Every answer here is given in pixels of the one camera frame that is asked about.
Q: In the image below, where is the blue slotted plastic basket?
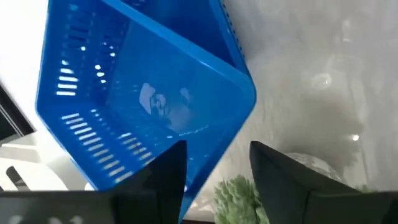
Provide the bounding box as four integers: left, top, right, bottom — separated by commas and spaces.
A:
34, 0, 257, 222
123, 0, 251, 75

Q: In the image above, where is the large translucent plastic bin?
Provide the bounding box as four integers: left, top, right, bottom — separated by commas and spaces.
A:
183, 0, 398, 218

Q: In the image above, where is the white plastic basket with handle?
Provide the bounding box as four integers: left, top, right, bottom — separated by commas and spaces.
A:
0, 129, 96, 192

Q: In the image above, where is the green fluffy plant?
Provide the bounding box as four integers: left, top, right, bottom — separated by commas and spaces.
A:
213, 174, 272, 224

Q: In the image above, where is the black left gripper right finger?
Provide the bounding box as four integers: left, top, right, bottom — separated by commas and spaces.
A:
249, 141, 398, 224

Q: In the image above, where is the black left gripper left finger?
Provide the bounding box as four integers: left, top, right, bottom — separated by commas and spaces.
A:
111, 139, 188, 224

